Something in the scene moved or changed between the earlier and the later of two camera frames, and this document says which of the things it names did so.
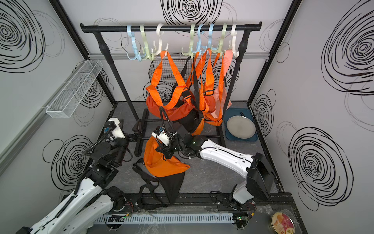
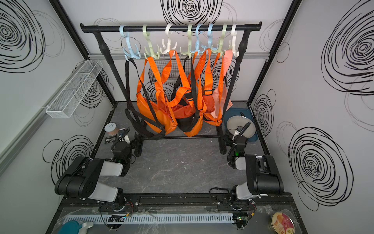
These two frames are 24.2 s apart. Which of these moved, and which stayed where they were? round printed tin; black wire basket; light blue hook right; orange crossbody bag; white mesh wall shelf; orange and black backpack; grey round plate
Moved: orange and black backpack; orange crossbody bag
Stayed: black wire basket; grey round plate; white mesh wall shelf; light blue hook right; round printed tin
